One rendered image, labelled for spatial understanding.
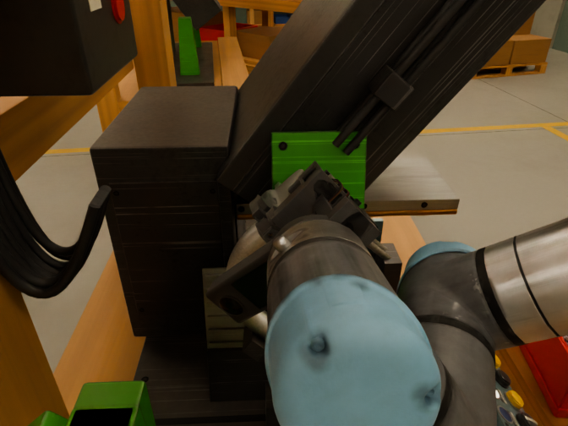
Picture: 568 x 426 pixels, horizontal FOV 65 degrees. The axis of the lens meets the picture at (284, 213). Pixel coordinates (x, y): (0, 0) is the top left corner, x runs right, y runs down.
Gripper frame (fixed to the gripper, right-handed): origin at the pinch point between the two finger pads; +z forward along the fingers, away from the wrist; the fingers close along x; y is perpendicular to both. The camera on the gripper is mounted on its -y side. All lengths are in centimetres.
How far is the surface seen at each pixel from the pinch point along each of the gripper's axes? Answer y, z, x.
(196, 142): -2.6, 8.9, 13.1
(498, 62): 249, 546, -183
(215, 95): 1.9, 30.2, 16.7
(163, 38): -1, 74, 39
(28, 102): -16.9, 17.5, 34.4
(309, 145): 7.6, 2.5, 3.1
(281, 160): 4.0, 2.5, 4.3
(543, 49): 307, 557, -216
